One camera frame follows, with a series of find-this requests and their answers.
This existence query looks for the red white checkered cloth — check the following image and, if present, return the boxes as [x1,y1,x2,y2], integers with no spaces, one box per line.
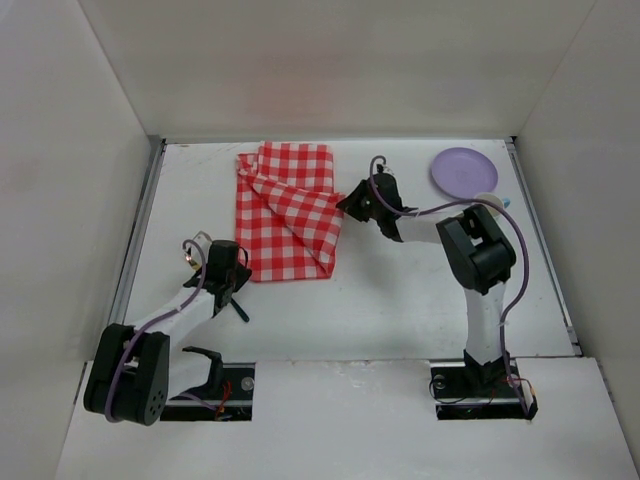
[235,141,343,282]

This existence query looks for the lilac plastic plate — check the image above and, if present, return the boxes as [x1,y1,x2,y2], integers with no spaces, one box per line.
[430,147,499,199]

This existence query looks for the light blue mug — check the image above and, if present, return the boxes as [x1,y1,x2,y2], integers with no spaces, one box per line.
[474,192,511,218]

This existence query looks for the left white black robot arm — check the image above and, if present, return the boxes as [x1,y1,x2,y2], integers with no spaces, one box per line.
[83,239,252,426]

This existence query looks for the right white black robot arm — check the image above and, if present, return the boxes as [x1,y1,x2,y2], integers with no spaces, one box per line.
[336,171,516,385]

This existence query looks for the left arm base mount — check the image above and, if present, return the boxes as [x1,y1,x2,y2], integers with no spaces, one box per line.
[160,363,256,423]

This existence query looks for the right aluminium table rail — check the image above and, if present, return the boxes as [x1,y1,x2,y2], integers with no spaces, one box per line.
[505,136,584,357]

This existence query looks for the aluminium table rail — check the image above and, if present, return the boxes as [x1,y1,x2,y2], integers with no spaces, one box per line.
[505,136,584,357]
[96,135,166,343]

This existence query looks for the left aluminium table rail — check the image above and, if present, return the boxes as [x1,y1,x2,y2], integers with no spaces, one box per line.
[96,135,166,343]

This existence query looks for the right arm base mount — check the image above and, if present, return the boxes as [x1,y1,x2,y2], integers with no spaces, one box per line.
[428,360,539,421]

